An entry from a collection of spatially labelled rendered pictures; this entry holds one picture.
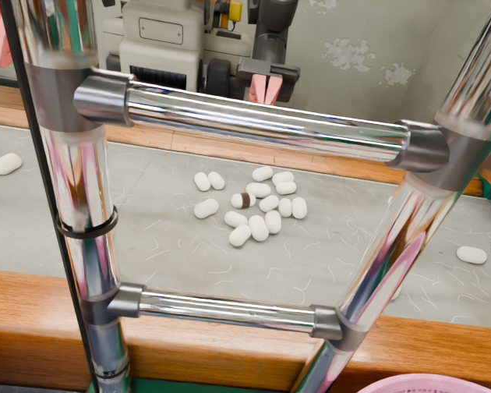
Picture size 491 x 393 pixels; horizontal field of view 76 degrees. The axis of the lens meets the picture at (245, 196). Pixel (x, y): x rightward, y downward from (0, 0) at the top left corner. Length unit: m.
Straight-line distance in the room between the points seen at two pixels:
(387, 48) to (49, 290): 2.51
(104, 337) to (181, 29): 0.89
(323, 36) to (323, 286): 2.21
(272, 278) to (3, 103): 0.54
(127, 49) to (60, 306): 0.81
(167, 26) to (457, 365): 0.95
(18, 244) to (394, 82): 2.57
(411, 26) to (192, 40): 1.89
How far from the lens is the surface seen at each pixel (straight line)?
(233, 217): 0.40
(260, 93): 0.52
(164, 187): 0.47
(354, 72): 2.58
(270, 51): 0.56
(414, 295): 0.42
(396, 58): 2.66
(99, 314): 0.20
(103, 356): 0.24
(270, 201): 0.44
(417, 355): 0.34
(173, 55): 0.99
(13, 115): 0.67
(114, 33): 1.34
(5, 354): 0.34
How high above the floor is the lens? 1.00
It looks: 35 degrees down
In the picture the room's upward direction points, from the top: 11 degrees clockwise
